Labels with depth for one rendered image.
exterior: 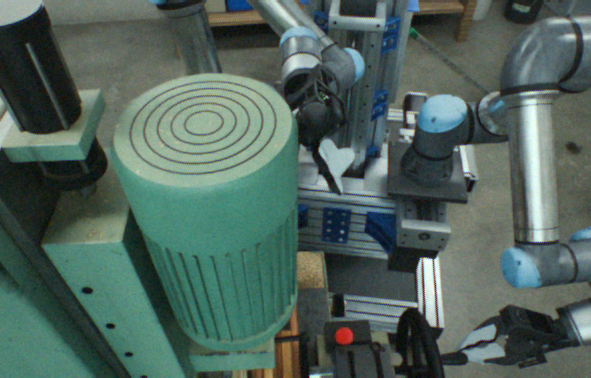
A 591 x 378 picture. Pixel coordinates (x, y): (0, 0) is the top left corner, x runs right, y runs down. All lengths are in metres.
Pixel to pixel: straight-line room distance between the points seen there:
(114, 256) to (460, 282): 1.85
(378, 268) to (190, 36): 1.20
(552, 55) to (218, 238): 0.68
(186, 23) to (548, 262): 0.86
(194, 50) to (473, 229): 1.71
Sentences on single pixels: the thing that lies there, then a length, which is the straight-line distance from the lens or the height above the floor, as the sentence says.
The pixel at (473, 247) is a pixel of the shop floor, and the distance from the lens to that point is 2.34.
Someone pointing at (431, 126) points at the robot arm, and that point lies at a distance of 1.25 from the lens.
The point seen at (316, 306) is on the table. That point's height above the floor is 0.90.
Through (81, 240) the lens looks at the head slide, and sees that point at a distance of 0.49.
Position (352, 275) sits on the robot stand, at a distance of 1.86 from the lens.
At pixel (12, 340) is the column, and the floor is 1.31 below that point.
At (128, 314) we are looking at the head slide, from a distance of 0.60.
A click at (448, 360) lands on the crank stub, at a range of 0.95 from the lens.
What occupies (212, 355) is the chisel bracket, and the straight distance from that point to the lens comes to 0.78.
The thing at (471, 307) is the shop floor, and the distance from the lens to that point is 2.15.
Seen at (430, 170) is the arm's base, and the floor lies 0.87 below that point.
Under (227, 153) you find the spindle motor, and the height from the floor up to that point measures 1.50.
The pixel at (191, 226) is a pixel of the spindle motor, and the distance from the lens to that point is 0.41.
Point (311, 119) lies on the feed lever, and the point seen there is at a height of 1.40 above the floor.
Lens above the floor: 1.78
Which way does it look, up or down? 47 degrees down
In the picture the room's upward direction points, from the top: straight up
